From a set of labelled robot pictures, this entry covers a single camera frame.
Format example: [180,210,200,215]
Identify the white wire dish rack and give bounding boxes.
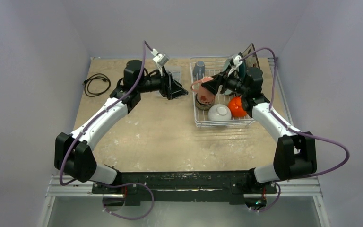
[190,56,255,128]

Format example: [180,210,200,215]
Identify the clear plastic screw box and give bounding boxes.
[165,65,182,82]

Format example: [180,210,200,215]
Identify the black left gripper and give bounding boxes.
[137,66,187,99]

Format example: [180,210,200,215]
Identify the square floral plate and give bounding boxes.
[242,43,260,69]

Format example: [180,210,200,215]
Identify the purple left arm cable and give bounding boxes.
[59,41,155,220]

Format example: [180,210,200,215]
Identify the black coiled cable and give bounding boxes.
[83,73,112,98]

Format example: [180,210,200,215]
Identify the light green round plate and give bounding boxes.
[221,55,237,75]

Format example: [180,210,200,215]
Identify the orange bowl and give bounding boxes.
[227,97,247,118]

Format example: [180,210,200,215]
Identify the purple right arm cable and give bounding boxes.
[239,47,351,214]

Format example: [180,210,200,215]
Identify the grey printed mug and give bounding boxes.
[192,61,205,80]

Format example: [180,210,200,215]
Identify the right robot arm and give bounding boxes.
[201,67,317,192]

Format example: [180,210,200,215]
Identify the white bowl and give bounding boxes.
[207,104,232,124]

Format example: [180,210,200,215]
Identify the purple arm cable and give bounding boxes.
[59,41,155,220]
[239,47,351,214]

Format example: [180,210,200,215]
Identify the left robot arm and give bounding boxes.
[54,60,188,193]

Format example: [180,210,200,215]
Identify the black table edge rail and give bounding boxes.
[45,170,323,208]

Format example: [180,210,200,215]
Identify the pink flowered mug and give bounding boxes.
[190,79,216,105]

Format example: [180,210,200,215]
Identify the brown rimmed beige bowl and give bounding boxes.
[195,102,215,111]

